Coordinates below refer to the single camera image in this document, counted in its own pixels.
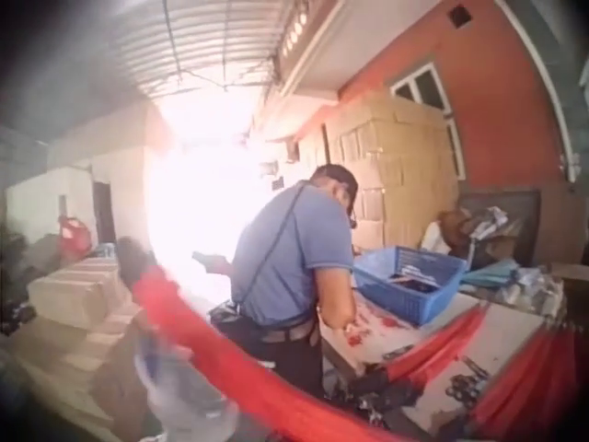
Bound black fabric pile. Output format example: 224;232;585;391
324;367;420;427

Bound blue plastic basket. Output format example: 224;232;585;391
352;246;468;327

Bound pile of clutter and bags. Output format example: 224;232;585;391
421;188;542;271

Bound black scissors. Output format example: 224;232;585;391
445;356;489;406

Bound long red fabric strip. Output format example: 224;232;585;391
131;264;415;442

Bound stack of cardboard cartons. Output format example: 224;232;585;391
271;89;461;252

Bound white framed window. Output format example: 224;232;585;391
389;62;467;181

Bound red fabric band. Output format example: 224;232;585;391
468;321;589;442
365;304;488;383

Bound teal folded cloth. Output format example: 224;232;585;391
459;258;521;289

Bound heap of beige cartons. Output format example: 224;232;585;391
0;255;148;434

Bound clear plastic bag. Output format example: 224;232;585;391
133;335;240;442

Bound heap of plastic packets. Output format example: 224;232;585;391
499;264;566;326

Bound red plastic bag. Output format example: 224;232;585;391
57;215;93;262

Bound black phone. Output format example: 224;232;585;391
191;250;217;271

